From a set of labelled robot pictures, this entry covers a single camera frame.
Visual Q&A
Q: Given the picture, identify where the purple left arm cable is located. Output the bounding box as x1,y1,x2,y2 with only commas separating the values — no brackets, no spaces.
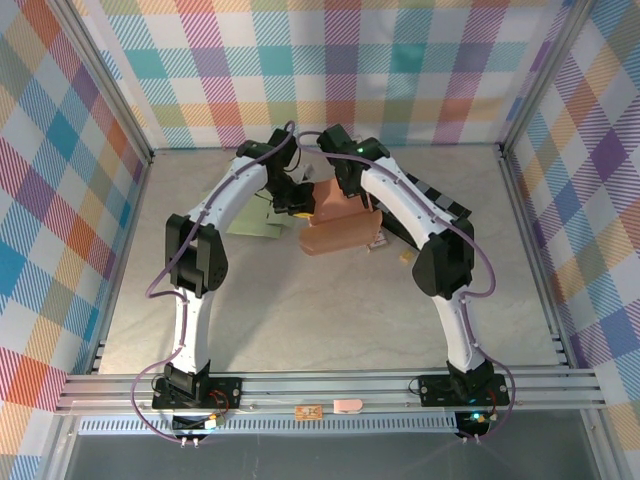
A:
130,119,301,444

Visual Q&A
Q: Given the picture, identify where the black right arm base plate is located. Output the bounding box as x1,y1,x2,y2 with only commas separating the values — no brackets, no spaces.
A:
417,373,511,407

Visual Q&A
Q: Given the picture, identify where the black controller board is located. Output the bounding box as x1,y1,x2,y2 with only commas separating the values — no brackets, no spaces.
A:
455,410,494,439
172,412,224,436

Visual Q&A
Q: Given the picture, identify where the aluminium corner post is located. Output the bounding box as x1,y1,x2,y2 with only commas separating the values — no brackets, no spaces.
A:
47,0,156,166
497,0,601,159

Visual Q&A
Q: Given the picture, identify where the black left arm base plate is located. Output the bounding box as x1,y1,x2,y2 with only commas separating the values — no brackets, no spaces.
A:
151,375,244,412

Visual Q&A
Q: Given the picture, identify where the grey slotted cable duct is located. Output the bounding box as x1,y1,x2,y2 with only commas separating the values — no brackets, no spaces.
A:
77,417,459,437

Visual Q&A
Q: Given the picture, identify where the black grey folding chessboard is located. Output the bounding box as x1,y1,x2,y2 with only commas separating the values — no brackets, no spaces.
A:
379,169,475,251

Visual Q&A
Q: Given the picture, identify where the aluminium side rail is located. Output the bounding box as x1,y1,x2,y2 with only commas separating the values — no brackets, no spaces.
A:
87,154,156,376
497,144,574,369

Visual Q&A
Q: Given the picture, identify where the green paper box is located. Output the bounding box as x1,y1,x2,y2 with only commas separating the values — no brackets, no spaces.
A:
225,154,292,241

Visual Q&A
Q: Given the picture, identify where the long aluminium frame rail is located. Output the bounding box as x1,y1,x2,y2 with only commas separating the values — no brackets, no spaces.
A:
54,367,609,416

